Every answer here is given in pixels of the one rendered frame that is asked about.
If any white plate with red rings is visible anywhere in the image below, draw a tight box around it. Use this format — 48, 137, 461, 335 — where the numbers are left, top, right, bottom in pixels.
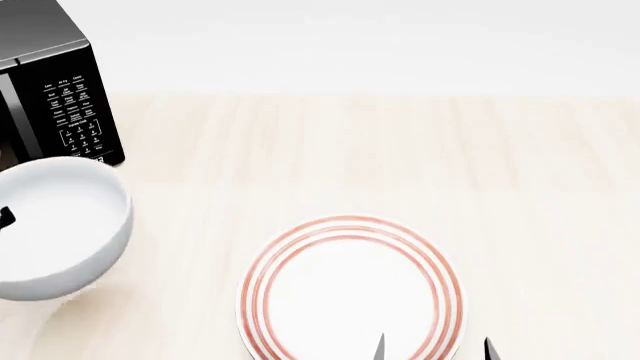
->
235, 214, 468, 360

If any white bowl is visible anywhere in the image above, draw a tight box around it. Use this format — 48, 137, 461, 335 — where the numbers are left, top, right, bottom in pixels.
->
0, 156, 135, 303

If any black microwave oven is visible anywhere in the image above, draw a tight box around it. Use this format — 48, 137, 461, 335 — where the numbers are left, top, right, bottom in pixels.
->
0, 0, 126, 173

